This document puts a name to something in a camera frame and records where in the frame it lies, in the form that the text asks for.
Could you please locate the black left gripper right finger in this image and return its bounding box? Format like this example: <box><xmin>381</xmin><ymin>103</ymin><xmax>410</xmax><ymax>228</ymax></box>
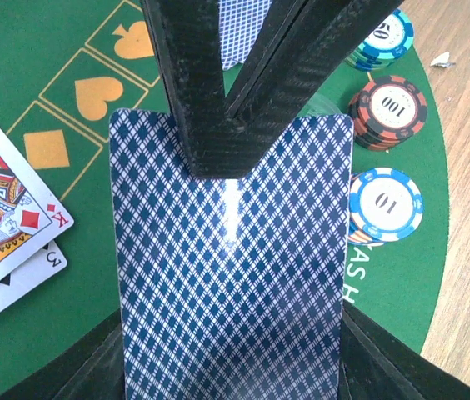
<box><xmin>337</xmin><ymin>302</ymin><xmax>470</xmax><ymax>400</ymax></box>

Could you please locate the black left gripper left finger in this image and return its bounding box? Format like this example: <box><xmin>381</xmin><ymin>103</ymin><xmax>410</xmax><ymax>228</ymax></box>
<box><xmin>0</xmin><ymin>310</ymin><xmax>125</xmax><ymax>399</ymax></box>

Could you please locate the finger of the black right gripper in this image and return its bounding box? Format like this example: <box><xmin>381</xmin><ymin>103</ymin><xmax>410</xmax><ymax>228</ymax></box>
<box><xmin>227</xmin><ymin>1</ymin><xmax>401</xmax><ymax>125</ymax></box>
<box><xmin>141</xmin><ymin>1</ymin><xmax>263</xmax><ymax>178</ymax></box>

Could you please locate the red poker chip stack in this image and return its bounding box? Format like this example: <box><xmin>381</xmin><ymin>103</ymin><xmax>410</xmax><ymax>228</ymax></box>
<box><xmin>347</xmin><ymin>75</ymin><xmax>428</xmax><ymax>152</ymax></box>

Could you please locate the three of spades card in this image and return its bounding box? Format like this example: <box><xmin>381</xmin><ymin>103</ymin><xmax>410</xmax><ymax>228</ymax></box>
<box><xmin>0</xmin><ymin>241</ymin><xmax>68</xmax><ymax>313</ymax></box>

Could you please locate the blue poker chip stack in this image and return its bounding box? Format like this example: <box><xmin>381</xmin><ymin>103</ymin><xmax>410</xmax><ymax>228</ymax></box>
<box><xmin>349</xmin><ymin>167</ymin><xmax>423</xmax><ymax>243</ymax></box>

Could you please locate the blue playing card deck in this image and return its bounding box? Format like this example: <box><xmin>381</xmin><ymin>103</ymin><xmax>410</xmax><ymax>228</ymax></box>
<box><xmin>109</xmin><ymin>108</ymin><xmax>353</xmax><ymax>399</ymax></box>

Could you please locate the king of diamonds card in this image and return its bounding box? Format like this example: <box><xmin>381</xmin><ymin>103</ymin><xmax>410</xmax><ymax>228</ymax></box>
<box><xmin>0</xmin><ymin>128</ymin><xmax>74</xmax><ymax>280</ymax></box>

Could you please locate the clear dealer button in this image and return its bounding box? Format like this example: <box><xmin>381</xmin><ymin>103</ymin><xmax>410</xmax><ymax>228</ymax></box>
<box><xmin>298</xmin><ymin>92</ymin><xmax>341</xmax><ymax>117</ymax></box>

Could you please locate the round green poker mat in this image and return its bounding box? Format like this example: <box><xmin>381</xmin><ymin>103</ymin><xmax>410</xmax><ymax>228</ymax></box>
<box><xmin>0</xmin><ymin>1</ymin><xmax>449</xmax><ymax>395</ymax></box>

